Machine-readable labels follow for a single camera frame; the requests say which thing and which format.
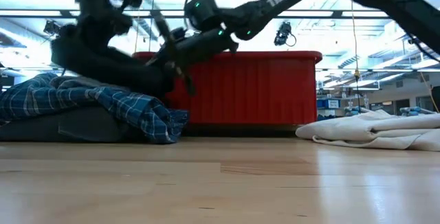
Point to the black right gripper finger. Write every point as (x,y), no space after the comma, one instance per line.
(164,28)
(185,79)

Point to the black shirt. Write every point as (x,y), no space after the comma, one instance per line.
(103,66)

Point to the red plastic laundry bin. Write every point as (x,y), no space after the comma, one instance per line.
(258,90)

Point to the blue plaid pants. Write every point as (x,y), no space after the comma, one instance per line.
(103,103)

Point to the dark grey shorts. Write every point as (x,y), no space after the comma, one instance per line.
(68,126)

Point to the white cloth bag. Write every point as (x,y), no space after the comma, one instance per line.
(364,128)

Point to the black ceiling light fixture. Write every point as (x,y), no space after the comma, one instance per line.
(51,27)

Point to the metal shelf rack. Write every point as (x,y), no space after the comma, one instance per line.
(328,103)

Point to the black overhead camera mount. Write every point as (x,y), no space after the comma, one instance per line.
(282,33)

